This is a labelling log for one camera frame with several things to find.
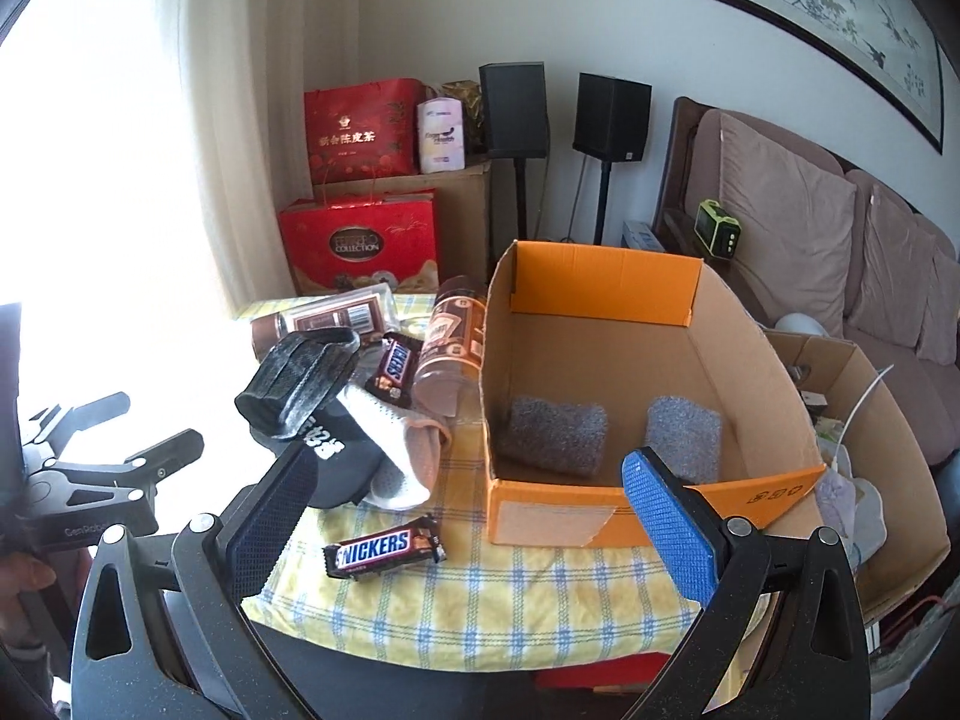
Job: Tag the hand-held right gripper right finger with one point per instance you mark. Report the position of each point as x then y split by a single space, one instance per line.
671 525

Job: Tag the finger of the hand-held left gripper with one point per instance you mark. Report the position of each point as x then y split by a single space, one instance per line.
161 457
79 412

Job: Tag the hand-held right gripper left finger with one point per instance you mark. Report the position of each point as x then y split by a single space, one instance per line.
266 525

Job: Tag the white mesh cloth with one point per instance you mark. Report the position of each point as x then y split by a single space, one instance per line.
397 450

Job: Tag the orange cardboard box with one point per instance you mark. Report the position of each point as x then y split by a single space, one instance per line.
600 360

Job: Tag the clear jar with brown lid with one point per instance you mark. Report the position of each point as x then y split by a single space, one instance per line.
337 319

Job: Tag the clear jar with copper lid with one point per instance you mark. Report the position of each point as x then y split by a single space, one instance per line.
450 345

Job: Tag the person's left hand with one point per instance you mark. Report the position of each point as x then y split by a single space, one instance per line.
22 577

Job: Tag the black cap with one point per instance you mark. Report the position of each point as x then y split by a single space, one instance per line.
330 461

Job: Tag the grey sponge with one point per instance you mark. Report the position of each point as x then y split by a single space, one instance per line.
686 435
551 435

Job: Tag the brown chocolate bar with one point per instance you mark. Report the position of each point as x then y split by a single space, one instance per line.
394 367
375 547

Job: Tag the black face mask pack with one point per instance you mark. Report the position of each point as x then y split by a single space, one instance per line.
300 382

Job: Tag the white plastic bag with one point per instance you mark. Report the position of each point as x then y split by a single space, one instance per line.
851 499

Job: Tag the yellow checked tablecloth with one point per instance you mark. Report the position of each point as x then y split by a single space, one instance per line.
465 607

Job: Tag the large open cardboard box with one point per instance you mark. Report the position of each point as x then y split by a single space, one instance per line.
900 510

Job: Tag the white round object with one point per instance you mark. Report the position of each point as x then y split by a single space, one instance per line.
799 324

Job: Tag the brown sofa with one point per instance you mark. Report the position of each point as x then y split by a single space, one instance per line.
937 420

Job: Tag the red chocolate gift bag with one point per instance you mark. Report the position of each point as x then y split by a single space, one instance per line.
352 240

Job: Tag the small white blue box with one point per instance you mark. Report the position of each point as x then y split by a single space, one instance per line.
643 235

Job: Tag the green clock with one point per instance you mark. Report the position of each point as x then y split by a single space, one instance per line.
718 229

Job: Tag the large beige sofa cushion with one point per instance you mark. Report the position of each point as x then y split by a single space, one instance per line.
780 225

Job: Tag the white curtain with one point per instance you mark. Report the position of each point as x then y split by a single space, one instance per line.
225 127

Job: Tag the black speaker stand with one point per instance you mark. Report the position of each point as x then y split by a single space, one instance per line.
519 195
603 202

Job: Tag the brown cardboard box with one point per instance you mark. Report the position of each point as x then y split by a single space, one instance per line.
465 225

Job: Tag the red tea gift bag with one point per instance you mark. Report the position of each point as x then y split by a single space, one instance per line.
360 127

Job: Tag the black speaker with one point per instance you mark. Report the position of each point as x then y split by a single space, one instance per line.
611 116
514 109

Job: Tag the white tissue pack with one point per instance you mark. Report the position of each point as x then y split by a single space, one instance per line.
441 135

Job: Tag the gold wrapped package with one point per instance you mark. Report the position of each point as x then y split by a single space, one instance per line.
465 101

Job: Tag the framed painting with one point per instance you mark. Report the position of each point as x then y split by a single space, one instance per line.
810 0

